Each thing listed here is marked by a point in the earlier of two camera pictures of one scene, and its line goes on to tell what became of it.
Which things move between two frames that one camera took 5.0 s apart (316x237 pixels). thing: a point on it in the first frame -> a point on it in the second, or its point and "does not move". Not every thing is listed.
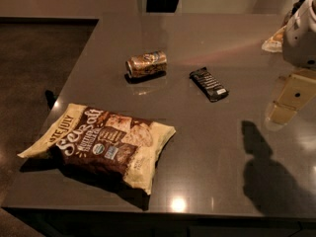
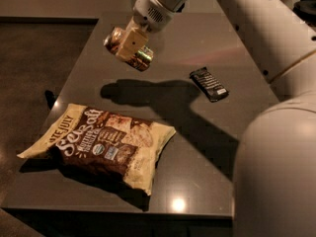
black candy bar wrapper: [208, 85] does not move
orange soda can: [146, 65] -> [138, 61]
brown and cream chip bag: [97, 138] does not move
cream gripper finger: [295, 90] -> [153, 10]
